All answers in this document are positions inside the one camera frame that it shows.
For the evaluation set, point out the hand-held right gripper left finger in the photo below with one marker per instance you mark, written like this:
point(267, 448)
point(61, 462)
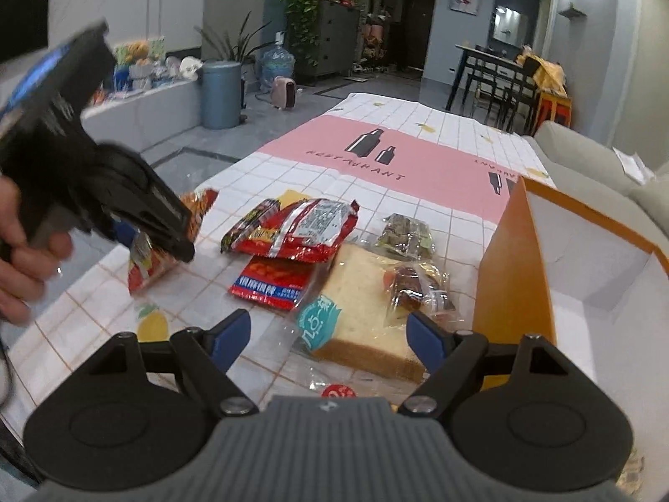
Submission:
point(232, 334)

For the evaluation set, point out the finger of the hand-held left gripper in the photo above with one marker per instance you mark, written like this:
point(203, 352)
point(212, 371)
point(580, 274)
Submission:
point(164, 214)

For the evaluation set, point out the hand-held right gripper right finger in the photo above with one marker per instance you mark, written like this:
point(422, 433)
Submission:
point(424, 339)

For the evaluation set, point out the clear brown snack packet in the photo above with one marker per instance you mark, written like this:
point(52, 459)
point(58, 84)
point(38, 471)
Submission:
point(418, 290)

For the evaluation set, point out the orange chip packet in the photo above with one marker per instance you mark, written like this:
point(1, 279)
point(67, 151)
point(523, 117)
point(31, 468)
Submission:
point(149, 269)

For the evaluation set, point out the bread slice packet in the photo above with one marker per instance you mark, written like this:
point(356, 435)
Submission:
point(360, 303)

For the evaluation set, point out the red yellow dark snack packet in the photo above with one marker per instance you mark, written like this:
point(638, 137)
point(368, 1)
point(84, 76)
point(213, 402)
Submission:
point(245, 227)

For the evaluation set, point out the orange cardboard box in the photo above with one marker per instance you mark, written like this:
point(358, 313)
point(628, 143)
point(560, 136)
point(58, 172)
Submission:
point(517, 282)

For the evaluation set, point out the crinkled red white snack packet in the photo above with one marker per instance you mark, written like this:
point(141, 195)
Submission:
point(313, 230)

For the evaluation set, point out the person's left hand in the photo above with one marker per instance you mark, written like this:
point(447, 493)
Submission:
point(31, 261)

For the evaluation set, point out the white low ledge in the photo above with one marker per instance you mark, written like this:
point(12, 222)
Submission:
point(146, 115)

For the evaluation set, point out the pile of colourful packets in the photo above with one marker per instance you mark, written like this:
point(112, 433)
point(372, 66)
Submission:
point(141, 65)

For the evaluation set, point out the blue grey trash bin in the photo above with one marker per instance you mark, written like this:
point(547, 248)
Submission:
point(221, 95)

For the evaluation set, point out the pink space heater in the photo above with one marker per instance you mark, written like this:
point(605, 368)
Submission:
point(284, 93)

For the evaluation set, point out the pink white checked tablecloth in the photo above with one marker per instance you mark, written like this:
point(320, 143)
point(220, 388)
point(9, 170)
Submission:
point(418, 167)

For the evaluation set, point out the long-leaf potted plant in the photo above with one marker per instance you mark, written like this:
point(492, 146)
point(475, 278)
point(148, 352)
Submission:
point(235, 47)

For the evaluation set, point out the blue water jug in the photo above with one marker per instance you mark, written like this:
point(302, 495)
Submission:
point(277, 65)

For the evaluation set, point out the grey sofa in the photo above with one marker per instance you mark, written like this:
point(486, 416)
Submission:
point(580, 162)

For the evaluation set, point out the grey drawer cabinet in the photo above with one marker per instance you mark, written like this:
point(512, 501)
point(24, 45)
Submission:
point(337, 42)

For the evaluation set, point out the climbing green plant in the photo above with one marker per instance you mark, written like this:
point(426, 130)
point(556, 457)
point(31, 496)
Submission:
point(303, 10)

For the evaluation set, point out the black dining chair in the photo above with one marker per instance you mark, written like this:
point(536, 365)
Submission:
point(483, 89)
point(522, 94)

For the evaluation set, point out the orange stool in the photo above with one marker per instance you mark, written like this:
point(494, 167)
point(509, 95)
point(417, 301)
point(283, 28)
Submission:
point(556, 107)

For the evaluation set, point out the papers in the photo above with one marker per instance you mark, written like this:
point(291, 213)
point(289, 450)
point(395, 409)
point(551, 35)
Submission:
point(635, 164)

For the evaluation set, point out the black dining table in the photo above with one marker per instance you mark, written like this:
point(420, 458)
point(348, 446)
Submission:
point(488, 55)

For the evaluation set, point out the yellow cloth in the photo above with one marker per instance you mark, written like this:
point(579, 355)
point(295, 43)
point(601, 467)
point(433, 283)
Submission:
point(549, 73)

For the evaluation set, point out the dark door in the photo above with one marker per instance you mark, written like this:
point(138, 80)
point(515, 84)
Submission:
point(418, 29)

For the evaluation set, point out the wall shelf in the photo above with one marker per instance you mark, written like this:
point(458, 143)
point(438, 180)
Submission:
point(570, 10)

